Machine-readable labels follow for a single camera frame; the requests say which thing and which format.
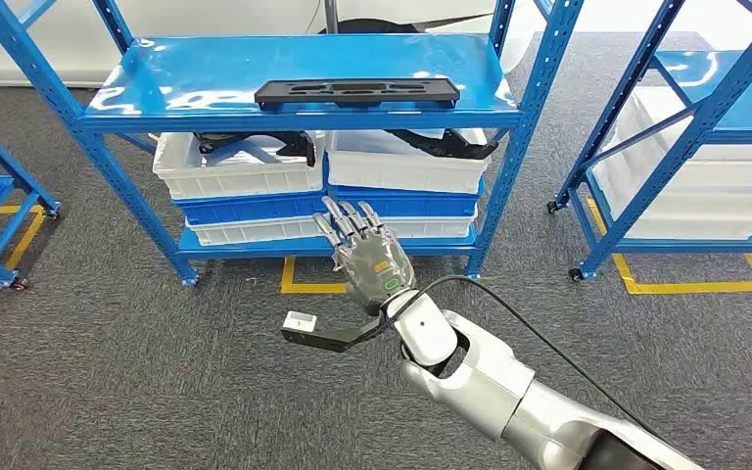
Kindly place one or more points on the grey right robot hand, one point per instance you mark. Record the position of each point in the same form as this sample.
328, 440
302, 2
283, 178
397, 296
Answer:
376, 266

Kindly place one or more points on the black plastic panel part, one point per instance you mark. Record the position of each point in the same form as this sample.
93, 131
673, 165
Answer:
415, 97

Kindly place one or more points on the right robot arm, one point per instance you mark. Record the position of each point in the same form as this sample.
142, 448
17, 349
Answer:
480, 383

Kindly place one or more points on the black curved plastic part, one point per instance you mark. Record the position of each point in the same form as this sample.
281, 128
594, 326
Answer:
454, 146
285, 141

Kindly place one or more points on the white plastic bin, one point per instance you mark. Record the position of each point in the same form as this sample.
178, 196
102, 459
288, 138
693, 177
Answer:
246, 230
674, 224
233, 181
402, 172
434, 227
648, 110

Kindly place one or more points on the yellow floor tape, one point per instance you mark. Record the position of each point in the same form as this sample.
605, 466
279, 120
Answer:
26, 240
694, 287
288, 279

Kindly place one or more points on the black car wheel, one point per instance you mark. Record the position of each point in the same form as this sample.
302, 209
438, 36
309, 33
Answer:
382, 26

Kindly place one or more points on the grey metal pole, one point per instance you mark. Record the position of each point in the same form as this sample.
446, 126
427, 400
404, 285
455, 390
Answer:
332, 13

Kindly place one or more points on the white car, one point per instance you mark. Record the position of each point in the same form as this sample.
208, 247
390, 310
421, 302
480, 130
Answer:
26, 39

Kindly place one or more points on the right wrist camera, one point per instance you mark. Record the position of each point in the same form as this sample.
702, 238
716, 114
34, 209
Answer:
324, 337

